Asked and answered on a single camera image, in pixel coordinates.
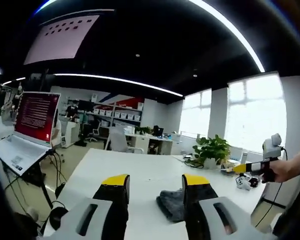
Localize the person's right hand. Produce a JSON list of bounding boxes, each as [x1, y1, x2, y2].
[[261, 159, 295, 184]]

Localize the black monitor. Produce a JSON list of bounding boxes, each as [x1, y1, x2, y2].
[[152, 125, 165, 137]]

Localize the white laptop with red screen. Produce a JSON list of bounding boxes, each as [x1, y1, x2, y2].
[[0, 91, 62, 176]]

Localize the white and black controller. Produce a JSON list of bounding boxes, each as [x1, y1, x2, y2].
[[235, 174, 260, 191]]

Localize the long ceiling light strip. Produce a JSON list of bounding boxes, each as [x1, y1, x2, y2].
[[189, 0, 266, 73]]

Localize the grey towel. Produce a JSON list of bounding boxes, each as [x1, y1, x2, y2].
[[156, 188, 191, 224]]

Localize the black office chair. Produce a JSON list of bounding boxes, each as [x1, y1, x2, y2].
[[82, 119, 102, 143]]

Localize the short ceiling light strip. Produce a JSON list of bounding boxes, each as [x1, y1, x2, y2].
[[53, 72, 184, 98]]

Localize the white office chair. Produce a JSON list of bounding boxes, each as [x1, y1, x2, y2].
[[106, 125, 145, 154]]

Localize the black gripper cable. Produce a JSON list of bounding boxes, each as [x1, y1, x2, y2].
[[264, 146, 289, 207]]

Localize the green potted plant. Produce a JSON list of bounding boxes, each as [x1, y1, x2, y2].
[[191, 134, 232, 169]]

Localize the white office desk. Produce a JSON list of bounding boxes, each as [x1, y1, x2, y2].
[[124, 132, 182, 156]]

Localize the black laptop stand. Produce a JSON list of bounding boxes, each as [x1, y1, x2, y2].
[[19, 148, 56, 209]]

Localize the black cables under stand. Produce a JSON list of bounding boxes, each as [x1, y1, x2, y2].
[[2, 149, 70, 232]]

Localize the shelf with white boxes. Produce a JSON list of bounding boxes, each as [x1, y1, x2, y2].
[[90, 93, 144, 128]]

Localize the white ceiling panel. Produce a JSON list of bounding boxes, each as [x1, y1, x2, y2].
[[23, 14, 101, 66]]

